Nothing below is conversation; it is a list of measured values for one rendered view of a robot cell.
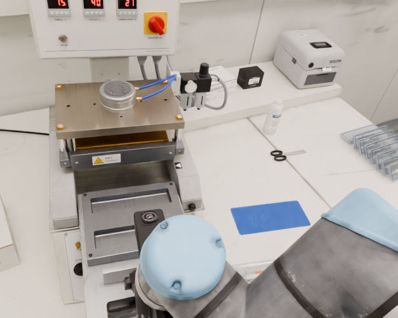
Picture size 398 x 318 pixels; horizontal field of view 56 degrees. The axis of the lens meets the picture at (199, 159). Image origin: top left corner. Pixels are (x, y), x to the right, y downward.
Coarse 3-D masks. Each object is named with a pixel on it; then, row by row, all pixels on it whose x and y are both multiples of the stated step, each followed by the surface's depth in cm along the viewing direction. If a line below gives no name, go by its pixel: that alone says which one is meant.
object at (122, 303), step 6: (114, 300) 61; (120, 300) 61; (126, 300) 61; (132, 300) 61; (108, 306) 60; (114, 306) 60; (120, 306) 61; (126, 306) 61; (132, 306) 61; (108, 312) 60; (114, 312) 60; (120, 312) 61; (126, 312) 61
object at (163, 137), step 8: (96, 136) 83; (104, 136) 83; (112, 136) 83; (120, 136) 84; (128, 136) 84; (136, 136) 84; (144, 136) 85; (152, 136) 85; (160, 136) 85; (80, 144) 80; (88, 144) 80; (96, 144) 81; (104, 144) 81; (112, 144) 81; (120, 144) 82; (128, 144) 83
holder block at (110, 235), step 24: (96, 192) 79; (120, 192) 80; (144, 192) 81; (168, 192) 83; (96, 216) 75; (120, 216) 75; (168, 216) 77; (96, 240) 72; (120, 240) 73; (96, 264) 69
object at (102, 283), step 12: (84, 228) 75; (84, 240) 73; (84, 252) 71; (84, 264) 69; (108, 264) 70; (120, 264) 70; (132, 264) 66; (84, 276) 68; (96, 276) 68; (108, 276) 65; (120, 276) 67; (84, 288) 66; (96, 288) 66; (108, 288) 67; (120, 288) 67; (96, 300) 65; (108, 300) 65; (96, 312) 63; (132, 312) 64
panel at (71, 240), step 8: (64, 232) 79; (72, 232) 80; (64, 240) 80; (72, 240) 81; (80, 240) 81; (64, 248) 81; (72, 248) 81; (80, 248) 82; (72, 256) 82; (80, 256) 82; (72, 264) 82; (72, 272) 83; (72, 280) 84; (80, 280) 84; (72, 288) 84; (80, 288) 85; (72, 296) 85; (80, 296) 85
